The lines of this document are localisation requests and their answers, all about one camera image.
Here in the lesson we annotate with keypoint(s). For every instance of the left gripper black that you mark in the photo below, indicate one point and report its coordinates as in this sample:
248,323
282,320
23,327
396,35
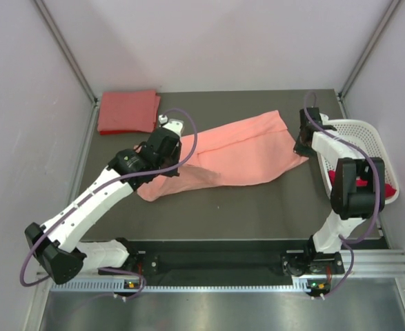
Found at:
176,153

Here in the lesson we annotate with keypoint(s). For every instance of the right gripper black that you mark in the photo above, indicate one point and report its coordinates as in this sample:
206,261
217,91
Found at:
299,149

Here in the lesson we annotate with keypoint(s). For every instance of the salmon pink t shirt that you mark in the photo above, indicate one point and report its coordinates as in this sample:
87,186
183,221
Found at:
247,152

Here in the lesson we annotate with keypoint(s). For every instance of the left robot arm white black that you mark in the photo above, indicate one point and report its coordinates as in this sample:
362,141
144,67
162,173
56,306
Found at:
57,244

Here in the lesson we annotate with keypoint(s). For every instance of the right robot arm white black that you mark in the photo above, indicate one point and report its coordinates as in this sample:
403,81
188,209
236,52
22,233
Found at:
357,193

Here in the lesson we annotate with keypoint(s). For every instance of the folded red t shirt stack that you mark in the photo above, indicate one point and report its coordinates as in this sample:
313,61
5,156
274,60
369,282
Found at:
124,112

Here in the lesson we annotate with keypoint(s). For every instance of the white perforated laundry basket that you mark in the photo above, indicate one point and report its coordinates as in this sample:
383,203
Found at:
366,137

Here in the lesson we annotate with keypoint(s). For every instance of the crimson t shirt in basket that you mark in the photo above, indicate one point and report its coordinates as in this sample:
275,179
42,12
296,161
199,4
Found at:
390,191

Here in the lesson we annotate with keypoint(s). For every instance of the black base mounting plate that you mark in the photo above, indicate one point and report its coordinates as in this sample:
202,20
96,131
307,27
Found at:
152,257

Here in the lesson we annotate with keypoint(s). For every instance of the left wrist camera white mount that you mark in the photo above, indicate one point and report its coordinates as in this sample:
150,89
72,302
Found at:
173,125

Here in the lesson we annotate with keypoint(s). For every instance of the aluminium rail with cable duct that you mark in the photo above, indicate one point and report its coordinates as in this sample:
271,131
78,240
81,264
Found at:
360,264

